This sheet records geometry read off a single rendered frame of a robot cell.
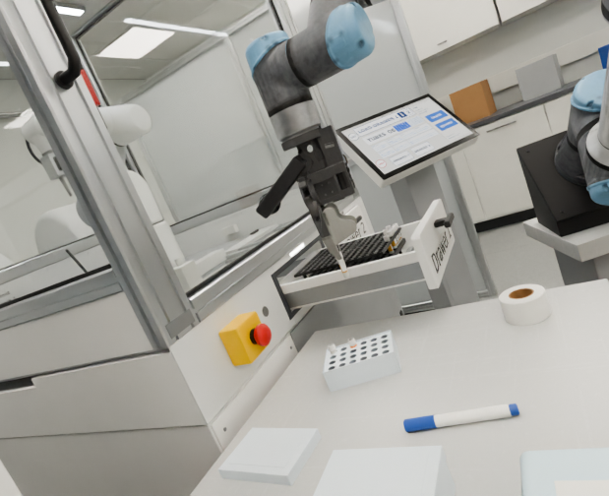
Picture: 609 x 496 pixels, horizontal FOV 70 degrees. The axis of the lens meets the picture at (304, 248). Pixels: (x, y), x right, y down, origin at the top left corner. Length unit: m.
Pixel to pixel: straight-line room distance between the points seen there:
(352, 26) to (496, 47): 3.92
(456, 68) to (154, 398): 4.12
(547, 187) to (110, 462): 1.11
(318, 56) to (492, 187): 3.32
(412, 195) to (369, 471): 1.44
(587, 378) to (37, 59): 0.84
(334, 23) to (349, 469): 0.55
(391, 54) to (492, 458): 2.28
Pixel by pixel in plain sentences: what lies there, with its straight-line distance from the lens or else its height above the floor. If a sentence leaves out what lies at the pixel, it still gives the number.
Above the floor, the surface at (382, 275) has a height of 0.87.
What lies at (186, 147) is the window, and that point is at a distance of 0.90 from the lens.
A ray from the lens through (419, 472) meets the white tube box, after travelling 0.49.
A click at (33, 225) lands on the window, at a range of 0.87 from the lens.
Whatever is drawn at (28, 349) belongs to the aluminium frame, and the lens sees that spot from 1.03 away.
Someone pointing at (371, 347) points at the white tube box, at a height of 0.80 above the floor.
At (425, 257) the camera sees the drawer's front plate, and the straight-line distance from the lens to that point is 0.83.
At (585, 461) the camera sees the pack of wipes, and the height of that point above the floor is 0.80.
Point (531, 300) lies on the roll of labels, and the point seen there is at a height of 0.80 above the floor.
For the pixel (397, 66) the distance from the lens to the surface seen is 2.60.
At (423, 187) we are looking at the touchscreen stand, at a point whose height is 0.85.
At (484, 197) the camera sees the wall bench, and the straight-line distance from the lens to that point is 3.92.
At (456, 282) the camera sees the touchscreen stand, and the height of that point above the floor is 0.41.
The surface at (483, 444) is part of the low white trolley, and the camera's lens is 0.58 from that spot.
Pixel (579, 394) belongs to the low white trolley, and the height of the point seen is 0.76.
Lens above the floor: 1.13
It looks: 10 degrees down
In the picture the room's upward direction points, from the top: 22 degrees counter-clockwise
